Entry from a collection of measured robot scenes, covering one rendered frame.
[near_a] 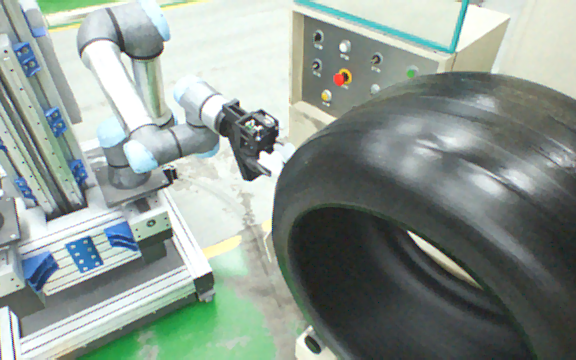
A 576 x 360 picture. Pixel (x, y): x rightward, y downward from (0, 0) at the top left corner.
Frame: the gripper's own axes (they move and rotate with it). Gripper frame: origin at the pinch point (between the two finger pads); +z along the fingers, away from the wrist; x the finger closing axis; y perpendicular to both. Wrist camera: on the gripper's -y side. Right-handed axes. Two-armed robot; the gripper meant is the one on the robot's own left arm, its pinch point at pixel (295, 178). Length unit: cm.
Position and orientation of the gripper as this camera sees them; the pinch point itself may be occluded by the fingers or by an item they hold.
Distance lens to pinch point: 79.4
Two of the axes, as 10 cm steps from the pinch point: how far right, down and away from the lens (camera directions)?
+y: 0.8, -6.8, -7.3
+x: 7.0, -4.8, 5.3
